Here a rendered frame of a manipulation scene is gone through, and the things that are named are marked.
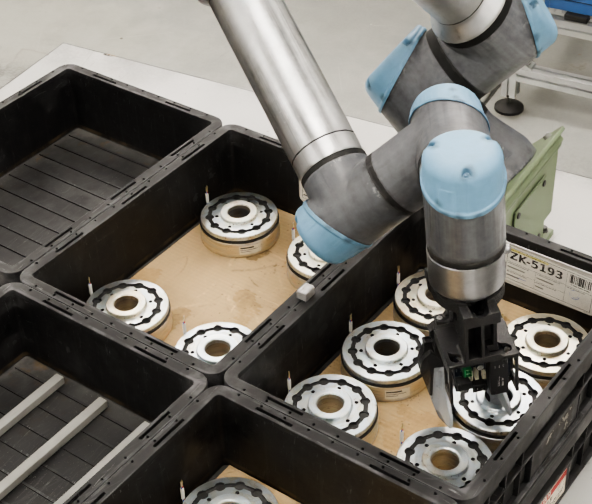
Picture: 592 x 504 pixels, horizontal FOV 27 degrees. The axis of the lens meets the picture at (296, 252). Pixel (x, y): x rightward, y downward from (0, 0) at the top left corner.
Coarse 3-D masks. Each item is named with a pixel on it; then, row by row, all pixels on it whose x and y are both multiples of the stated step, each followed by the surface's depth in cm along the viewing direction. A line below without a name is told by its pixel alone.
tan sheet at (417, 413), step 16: (512, 304) 152; (384, 320) 151; (512, 320) 150; (336, 368) 145; (400, 400) 140; (416, 400) 140; (384, 416) 138; (400, 416) 138; (416, 416) 138; (432, 416) 138; (384, 432) 136; (384, 448) 135
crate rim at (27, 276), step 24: (264, 144) 165; (168, 168) 160; (144, 192) 156; (72, 240) 149; (48, 264) 146; (336, 264) 144; (48, 288) 142; (96, 312) 139; (288, 312) 138; (144, 336) 135; (192, 360) 132; (216, 384) 131
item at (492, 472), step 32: (576, 256) 143; (320, 288) 140; (288, 320) 136; (256, 352) 133; (576, 352) 131; (224, 384) 130; (288, 416) 125; (544, 416) 125; (352, 448) 121; (512, 448) 121; (416, 480) 118; (480, 480) 118
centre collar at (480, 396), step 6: (510, 384) 136; (510, 390) 136; (480, 396) 135; (516, 396) 135; (480, 402) 134; (486, 402) 134; (510, 402) 134; (516, 402) 134; (486, 408) 134; (492, 408) 134; (498, 408) 134; (516, 408) 134
